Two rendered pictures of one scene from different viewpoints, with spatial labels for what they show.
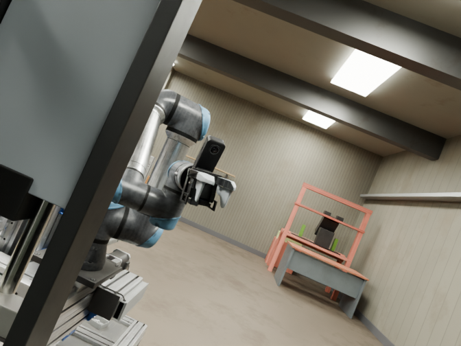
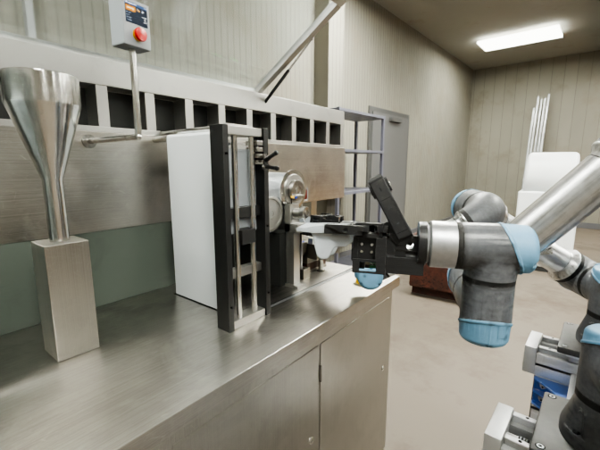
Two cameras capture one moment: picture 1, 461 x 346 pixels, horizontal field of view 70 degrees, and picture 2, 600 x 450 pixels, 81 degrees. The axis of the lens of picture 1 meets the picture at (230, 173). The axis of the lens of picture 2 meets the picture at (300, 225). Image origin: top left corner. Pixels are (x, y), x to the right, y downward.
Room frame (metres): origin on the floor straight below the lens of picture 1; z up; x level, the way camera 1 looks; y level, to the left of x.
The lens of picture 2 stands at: (1.01, -0.49, 1.34)
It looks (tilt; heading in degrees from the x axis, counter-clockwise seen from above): 10 degrees down; 127
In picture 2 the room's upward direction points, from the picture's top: straight up
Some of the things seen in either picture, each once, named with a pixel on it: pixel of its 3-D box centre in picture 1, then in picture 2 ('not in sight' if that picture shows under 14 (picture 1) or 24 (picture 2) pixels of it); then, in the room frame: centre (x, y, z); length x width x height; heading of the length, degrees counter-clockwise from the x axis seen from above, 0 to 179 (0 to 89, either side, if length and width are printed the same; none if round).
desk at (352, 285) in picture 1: (317, 277); not in sight; (6.31, -2.31, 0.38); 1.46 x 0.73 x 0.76; 86
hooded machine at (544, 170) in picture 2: not in sight; (546, 210); (0.81, 5.15, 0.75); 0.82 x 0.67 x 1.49; 87
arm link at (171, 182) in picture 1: (183, 176); (492, 249); (0.92, 0.12, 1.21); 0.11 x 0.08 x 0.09; 22
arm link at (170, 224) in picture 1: (163, 206); (483, 304); (0.91, 0.13, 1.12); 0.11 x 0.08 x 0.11; 112
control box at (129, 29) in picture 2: not in sight; (132, 25); (0.16, -0.02, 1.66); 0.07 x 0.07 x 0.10; 6
